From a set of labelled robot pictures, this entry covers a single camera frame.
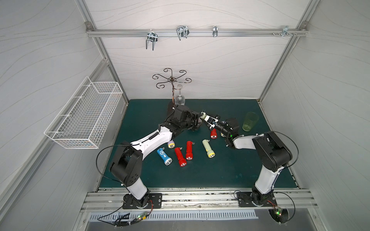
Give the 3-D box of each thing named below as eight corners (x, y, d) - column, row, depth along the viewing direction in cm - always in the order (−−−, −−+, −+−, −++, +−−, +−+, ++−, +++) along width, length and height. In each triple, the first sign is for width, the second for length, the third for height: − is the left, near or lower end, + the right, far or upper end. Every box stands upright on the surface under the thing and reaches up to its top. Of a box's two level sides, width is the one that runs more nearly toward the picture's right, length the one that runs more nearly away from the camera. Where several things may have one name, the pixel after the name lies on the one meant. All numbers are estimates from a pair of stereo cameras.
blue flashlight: (166, 166, 86) (165, 164, 84) (157, 151, 93) (156, 149, 90) (173, 162, 88) (172, 160, 86) (164, 148, 94) (163, 145, 92)
